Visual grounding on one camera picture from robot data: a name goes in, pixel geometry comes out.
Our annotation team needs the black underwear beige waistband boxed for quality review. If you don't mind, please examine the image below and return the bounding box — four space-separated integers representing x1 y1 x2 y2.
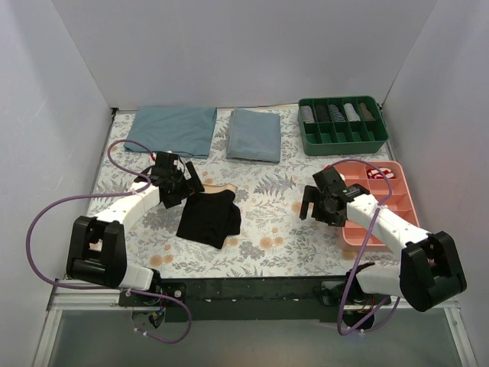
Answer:
176 183 241 249

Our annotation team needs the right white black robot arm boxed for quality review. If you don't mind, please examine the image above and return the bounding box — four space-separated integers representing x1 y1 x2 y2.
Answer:
300 167 467 312

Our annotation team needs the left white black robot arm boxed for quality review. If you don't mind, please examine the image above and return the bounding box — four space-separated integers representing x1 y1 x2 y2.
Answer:
66 152 204 306

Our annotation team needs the red white striped rolled garment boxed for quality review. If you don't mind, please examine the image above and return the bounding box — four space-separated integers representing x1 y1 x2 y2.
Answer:
366 167 396 180

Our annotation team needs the teal folded cloth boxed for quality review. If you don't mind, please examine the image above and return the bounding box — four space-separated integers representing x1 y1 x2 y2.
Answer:
124 106 217 159

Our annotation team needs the floral patterned table mat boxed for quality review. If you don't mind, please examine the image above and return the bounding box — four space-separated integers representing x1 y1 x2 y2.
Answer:
74 105 427 279

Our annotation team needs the pink divided organizer box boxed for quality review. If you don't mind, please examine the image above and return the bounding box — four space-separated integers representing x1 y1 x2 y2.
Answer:
331 160 421 254

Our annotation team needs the green divided organizer box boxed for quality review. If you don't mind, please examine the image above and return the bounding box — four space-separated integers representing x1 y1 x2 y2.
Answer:
297 96 389 156

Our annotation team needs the grey blue folded cloth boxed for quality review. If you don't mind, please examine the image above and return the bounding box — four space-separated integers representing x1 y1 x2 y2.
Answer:
226 108 281 164

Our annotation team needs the white striped rolled sock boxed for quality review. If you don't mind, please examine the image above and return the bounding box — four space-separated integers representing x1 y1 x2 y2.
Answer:
300 106 315 124

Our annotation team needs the blue striped rolled sock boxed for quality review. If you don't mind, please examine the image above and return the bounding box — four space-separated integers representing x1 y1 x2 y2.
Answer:
329 104 345 122

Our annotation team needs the black rolled sock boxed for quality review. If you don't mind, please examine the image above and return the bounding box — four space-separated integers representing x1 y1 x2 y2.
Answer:
314 105 330 122

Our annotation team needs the grey white rolled sock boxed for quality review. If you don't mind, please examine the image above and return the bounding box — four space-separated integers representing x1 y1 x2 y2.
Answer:
344 103 361 122

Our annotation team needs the brown rolled sock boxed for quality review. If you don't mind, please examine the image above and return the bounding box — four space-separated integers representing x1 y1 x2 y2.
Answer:
358 102 376 121

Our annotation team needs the aluminium frame rail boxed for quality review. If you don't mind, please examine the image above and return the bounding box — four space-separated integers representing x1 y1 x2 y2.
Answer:
47 280 127 311

